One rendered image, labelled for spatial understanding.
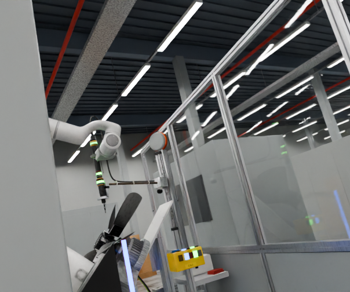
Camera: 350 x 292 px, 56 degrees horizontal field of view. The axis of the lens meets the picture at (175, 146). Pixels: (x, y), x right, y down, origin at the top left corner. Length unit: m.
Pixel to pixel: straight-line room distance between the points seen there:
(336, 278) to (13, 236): 1.46
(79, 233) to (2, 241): 7.47
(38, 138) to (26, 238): 0.05
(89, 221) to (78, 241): 0.49
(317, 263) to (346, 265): 0.15
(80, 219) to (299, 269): 6.37
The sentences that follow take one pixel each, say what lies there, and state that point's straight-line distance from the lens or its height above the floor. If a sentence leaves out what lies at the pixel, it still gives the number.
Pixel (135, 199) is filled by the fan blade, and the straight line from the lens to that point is 2.11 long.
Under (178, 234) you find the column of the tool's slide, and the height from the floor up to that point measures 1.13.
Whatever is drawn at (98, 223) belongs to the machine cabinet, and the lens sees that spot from 7.78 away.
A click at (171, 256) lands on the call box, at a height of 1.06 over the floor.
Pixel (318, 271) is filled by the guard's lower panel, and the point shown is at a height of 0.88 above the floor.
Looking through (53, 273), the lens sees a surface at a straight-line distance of 0.19.
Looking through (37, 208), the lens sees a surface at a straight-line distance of 0.19.
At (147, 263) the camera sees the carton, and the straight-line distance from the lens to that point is 10.31.
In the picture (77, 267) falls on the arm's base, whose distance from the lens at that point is 1.28.
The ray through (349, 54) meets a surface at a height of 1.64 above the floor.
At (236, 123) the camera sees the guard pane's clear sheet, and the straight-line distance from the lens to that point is 1.91.
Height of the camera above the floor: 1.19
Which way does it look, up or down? 13 degrees up
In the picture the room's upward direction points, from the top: 13 degrees counter-clockwise
